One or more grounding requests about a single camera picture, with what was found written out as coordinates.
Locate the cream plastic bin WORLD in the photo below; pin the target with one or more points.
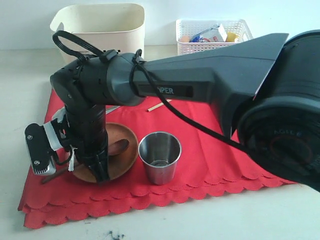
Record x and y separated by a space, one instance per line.
107 26

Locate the silver table knife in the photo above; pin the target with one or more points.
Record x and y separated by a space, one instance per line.
111 109

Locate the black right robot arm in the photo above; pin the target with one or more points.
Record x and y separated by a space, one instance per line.
265 93

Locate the white perforated plastic basket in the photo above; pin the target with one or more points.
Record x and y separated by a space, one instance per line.
190 27

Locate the round wooden plate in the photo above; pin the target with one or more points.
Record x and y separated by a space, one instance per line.
119 164

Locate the wooden chopstick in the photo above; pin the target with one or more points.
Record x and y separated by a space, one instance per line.
155 107

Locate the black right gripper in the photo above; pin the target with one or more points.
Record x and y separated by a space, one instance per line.
88 127

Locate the brown egg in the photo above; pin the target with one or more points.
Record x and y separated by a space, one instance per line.
184 39

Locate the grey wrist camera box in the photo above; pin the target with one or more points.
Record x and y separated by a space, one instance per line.
42 142

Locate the blue white milk carton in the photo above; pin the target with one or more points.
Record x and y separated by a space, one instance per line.
213 34

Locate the red scalloped tablecloth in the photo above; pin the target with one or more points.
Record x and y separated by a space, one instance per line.
206 167

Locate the yellow lemon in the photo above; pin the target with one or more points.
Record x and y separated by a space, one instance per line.
232 38

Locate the stainless steel cup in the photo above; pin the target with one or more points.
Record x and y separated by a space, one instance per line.
160 152

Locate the dark wooden spoon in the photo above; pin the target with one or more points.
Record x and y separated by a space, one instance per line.
114 149

